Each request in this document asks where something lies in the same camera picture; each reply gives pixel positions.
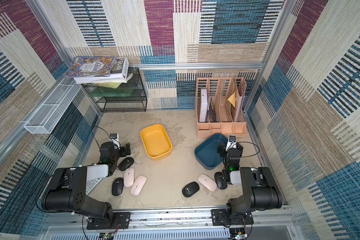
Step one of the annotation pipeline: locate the pink mouse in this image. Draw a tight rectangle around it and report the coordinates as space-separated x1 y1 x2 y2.
198 174 218 192
130 175 147 196
124 168 135 188

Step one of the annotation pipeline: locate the yellow plastic storage box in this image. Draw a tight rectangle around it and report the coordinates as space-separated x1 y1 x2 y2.
140 124 173 161

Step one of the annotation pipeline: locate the black mouse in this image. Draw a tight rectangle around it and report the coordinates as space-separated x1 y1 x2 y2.
112 178 124 196
118 157 135 171
214 172 228 190
182 182 200 198

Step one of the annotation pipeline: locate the teal plastic storage box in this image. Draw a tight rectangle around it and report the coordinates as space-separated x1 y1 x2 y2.
194 133 228 170

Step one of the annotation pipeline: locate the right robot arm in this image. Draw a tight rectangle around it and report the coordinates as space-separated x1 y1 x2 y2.
212 143 283 227

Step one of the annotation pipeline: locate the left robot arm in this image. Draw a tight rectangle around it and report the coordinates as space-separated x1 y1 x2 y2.
41 142 131 230

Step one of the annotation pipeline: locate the white box in organizer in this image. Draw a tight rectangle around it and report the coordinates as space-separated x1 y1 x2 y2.
199 89 208 123

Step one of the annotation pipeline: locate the green folder on shelf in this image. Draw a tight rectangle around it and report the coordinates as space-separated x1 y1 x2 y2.
89 87 135 98

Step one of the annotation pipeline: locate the black and white folio book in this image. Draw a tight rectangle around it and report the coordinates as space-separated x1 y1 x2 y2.
73 57 134 84

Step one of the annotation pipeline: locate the colourful picture book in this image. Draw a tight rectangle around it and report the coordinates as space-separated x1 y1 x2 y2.
65 57 116 78

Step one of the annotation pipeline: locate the pink desktop file organizer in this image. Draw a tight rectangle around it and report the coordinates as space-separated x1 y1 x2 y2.
195 77 247 139

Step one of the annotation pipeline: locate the yellow paper in organizer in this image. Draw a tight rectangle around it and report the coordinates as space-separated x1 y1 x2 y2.
227 92 236 108

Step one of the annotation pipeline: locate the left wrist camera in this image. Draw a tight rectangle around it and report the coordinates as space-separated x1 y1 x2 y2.
110 133 121 149

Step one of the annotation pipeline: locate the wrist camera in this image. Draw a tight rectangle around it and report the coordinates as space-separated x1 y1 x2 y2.
226 135 237 151
110 133 121 149

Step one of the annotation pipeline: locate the black wire shelf rack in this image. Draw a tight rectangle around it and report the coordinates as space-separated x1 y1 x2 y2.
83 68 148 113

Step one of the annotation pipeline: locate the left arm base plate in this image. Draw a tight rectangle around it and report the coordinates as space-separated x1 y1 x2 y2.
86 212 131 230

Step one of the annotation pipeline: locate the white wire mesh basket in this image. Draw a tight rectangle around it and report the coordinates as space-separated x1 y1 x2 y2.
24 84 81 135

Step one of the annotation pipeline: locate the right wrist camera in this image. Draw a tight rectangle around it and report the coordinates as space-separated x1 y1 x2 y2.
226 135 237 151

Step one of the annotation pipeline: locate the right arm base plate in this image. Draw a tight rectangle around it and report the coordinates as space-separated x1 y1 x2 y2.
211 209 254 227

